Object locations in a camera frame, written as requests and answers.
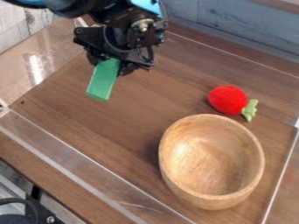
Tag black device lower left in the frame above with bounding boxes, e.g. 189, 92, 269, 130
0, 195, 67, 224

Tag brown wooden bowl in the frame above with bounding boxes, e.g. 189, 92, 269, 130
159, 114, 265, 210

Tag green rectangular block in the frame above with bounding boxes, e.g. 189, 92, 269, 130
87, 59, 121, 102

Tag red plush strawberry toy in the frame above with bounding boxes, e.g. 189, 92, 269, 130
208, 86, 259, 122

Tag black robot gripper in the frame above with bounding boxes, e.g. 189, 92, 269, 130
73, 25, 155, 76

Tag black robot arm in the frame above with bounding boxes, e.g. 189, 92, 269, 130
4, 0, 168, 75

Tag clear acrylic front barrier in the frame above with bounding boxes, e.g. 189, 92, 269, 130
0, 108, 195, 224

